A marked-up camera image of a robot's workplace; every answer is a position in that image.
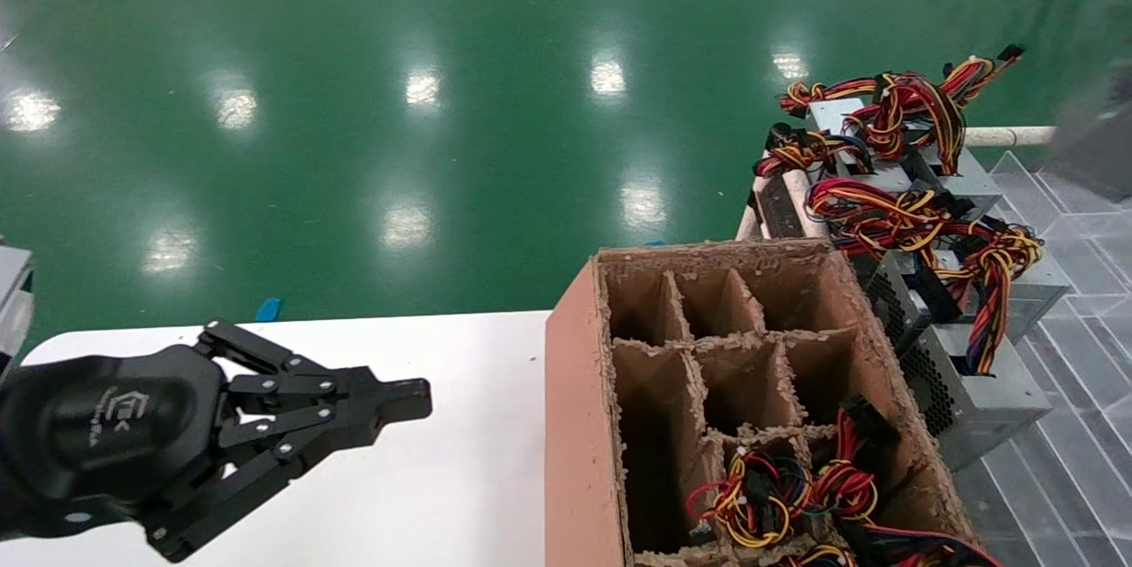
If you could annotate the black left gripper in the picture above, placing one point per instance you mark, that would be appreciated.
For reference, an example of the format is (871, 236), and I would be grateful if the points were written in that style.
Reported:
(106, 434)

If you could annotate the small blue floor object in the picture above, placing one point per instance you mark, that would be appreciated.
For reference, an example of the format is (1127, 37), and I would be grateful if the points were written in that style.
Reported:
(269, 310)

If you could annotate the brown cardboard box with dividers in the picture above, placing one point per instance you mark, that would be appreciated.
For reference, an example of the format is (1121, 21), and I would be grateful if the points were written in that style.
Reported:
(579, 425)

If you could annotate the short white rack pipe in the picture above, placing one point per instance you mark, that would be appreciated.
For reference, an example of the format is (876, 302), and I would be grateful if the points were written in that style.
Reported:
(805, 195)
(750, 213)

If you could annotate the black roller track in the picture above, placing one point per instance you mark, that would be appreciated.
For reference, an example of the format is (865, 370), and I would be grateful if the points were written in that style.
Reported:
(778, 209)

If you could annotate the long white rack pipe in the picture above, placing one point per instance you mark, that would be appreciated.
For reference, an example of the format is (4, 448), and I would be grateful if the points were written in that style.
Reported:
(1008, 136)

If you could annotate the clear corrugated plastic sheet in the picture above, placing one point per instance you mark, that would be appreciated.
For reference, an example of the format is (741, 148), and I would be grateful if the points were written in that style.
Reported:
(1061, 496)

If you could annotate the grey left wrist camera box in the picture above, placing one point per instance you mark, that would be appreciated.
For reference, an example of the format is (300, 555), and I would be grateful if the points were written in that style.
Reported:
(13, 302)

